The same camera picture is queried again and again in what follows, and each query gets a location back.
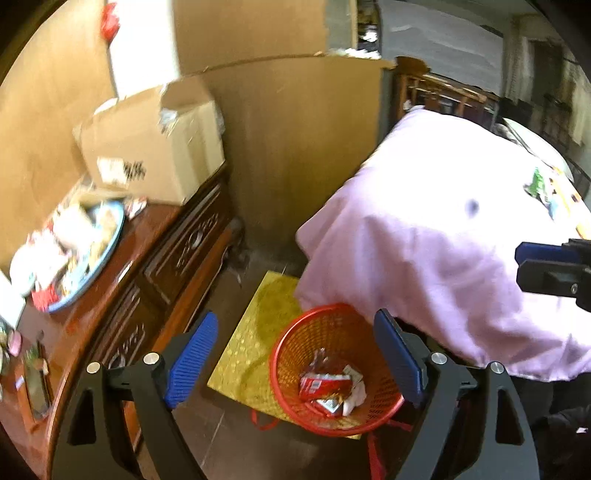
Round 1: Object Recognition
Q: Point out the red snack wrapper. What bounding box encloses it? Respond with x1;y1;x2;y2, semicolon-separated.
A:
298;373;353;401

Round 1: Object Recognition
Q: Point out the red plastic trash basket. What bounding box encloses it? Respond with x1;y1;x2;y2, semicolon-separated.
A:
269;303;404;437

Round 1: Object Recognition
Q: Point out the light blue face mask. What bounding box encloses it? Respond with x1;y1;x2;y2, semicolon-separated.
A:
547;193;559;219

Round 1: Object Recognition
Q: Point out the green snack packet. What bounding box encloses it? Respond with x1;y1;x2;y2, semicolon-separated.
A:
524;169;548;205

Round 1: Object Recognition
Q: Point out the yellow patterned floor mat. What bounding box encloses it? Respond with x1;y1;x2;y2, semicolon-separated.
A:
207;271;301;431

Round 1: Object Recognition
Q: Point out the dark wooden dresser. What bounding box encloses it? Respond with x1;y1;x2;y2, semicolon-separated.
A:
1;168;233;479

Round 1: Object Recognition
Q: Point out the purple printed blanket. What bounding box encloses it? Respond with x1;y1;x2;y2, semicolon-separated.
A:
295;108;590;382

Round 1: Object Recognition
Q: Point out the blue plate with clutter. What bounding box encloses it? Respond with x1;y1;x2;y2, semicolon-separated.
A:
9;200;125;313

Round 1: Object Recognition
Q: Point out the wooden chair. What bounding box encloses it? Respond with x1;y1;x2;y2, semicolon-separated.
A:
391;56;500;130

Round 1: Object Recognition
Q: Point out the cardboard box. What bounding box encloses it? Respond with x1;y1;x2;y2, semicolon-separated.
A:
73;76;225;205

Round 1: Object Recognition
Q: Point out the wooden wall cabinet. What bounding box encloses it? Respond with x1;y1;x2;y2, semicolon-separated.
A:
173;1;393;258

